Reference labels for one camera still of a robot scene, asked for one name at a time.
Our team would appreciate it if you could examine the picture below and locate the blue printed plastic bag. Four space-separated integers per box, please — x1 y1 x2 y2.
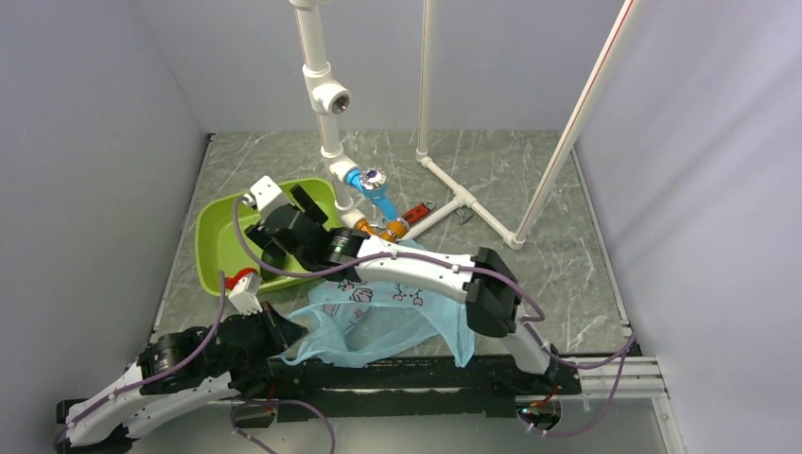
278 237 478 370

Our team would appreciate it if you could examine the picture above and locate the green plastic basin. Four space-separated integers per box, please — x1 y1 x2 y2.
195 177 341 296

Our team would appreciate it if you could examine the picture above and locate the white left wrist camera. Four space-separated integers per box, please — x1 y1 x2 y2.
225 268 263 315

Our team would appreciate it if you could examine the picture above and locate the blue plastic faucet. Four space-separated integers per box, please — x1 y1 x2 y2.
344 167 398 221

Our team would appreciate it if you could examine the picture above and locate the thin white rear pipe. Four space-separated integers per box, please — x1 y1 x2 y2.
415 0 438 162

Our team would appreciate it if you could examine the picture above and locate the orange plastic faucet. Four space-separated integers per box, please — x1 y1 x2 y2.
354 218 410 243

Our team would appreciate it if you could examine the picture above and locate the white vertical pipe with fittings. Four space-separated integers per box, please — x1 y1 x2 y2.
291 0 365 227

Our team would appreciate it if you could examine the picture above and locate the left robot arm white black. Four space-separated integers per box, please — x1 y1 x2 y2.
54 304 308 453

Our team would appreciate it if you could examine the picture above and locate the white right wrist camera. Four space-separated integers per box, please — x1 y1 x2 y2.
242 175 290 218

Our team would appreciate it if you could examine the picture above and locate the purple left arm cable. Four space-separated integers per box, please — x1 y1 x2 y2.
53 271 338 454

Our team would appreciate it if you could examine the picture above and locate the white floor pipe frame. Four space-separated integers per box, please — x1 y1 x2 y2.
405 150 525 251

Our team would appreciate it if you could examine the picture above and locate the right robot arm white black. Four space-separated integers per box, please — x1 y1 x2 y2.
232 176 558 393

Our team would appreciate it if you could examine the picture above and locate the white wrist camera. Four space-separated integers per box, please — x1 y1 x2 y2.
242 175 290 218
225 268 263 315

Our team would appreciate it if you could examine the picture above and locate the red grey pipe wrench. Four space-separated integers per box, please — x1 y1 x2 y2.
401 201 436 228

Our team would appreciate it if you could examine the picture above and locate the small grey clip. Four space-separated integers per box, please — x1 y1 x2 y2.
455 209 474 225

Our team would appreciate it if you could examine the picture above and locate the white slanted pipe red stripe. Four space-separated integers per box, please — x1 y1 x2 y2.
507 0 648 250

